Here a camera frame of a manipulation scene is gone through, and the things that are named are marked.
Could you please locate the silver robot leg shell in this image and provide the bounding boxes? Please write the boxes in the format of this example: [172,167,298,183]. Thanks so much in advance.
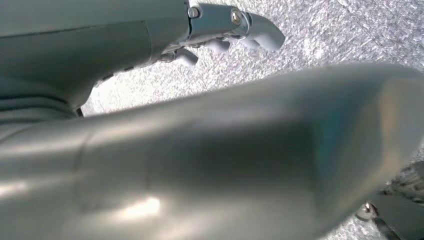
[0,62,424,240]

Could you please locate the metal robot foot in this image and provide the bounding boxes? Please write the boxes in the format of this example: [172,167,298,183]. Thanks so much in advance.
[355,161,424,240]

